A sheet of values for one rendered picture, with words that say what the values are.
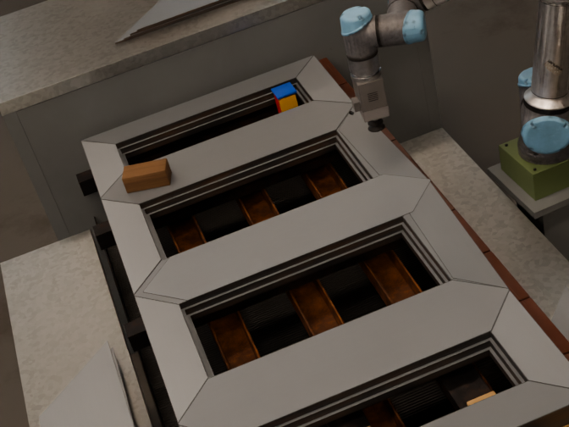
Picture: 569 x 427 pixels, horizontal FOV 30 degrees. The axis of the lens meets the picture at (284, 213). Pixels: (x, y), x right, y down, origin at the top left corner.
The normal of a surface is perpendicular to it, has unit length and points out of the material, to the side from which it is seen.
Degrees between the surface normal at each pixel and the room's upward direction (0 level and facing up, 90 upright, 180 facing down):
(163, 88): 90
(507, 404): 0
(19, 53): 0
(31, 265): 0
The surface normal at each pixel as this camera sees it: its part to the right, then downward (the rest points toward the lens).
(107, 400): -0.22, -0.77
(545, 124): -0.14, 0.70
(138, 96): 0.31, 0.52
